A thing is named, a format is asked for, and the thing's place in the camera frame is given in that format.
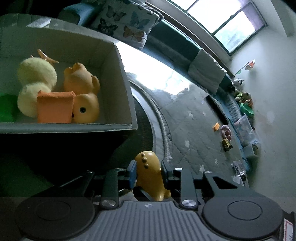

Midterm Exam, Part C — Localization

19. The yellow dinosaur toy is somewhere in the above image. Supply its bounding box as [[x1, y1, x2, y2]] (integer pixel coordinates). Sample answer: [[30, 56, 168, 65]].
[[135, 151, 171, 201]]

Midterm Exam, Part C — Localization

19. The orange rubber pig toy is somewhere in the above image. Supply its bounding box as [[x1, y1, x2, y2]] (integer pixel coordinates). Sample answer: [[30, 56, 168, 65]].
[[63, 63, 100, 123]]

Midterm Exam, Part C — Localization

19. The yellow plush duck toy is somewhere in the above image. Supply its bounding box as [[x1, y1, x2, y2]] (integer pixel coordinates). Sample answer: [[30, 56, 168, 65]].
[[17, 49, 58, 118]]

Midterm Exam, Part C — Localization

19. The green block toy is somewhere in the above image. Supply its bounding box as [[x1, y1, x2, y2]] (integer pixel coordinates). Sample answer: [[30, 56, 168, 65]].
[[0, 93, 20, 123]]

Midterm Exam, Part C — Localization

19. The dark cardboard box white inside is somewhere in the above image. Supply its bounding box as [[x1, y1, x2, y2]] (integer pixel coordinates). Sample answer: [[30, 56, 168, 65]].
[[0, 27, 139, 149]]

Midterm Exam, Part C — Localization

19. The yellow toy vehicle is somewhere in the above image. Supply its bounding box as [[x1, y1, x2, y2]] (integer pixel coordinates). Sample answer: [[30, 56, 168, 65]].
[[221, 138, 233, 152]]

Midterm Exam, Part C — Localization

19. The small orange toy piece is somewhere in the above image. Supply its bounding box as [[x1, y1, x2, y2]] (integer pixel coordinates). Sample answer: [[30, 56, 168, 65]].
[[212, 123, 220, 131]]

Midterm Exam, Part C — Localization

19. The pink toy on table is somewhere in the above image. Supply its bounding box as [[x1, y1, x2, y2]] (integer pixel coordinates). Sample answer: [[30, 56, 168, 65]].
[[220, 125, 232, 141]]

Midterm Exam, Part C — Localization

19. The clear plastic storage box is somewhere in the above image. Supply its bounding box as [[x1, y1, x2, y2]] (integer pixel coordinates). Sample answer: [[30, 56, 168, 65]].
[[234, 114, 260, 147]]

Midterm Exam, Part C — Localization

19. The green bowl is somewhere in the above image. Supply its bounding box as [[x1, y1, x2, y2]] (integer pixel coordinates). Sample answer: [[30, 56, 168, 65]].
[[240, 103, 254, 118]]

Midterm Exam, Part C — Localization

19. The pile of plush toys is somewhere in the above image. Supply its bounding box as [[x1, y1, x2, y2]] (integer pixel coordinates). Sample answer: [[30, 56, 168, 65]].
[[228, 78, 253, 108]]

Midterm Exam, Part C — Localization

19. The grey folded blanket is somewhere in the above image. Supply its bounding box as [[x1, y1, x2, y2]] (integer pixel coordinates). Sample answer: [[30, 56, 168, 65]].
[[188, 49, 227, 94]]

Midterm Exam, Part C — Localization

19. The teal sofa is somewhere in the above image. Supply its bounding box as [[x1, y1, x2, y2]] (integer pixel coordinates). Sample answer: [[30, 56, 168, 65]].
[[59, 0, 253, 167]]

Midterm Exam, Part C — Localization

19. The butterfly print cushion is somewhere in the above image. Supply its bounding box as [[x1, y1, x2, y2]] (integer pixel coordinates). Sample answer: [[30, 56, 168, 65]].
[[91, 1, 164, 50]]

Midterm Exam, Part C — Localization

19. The window with green frame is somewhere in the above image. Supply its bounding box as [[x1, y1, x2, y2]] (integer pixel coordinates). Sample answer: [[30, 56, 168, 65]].
[[147, 0, 268, 55]]

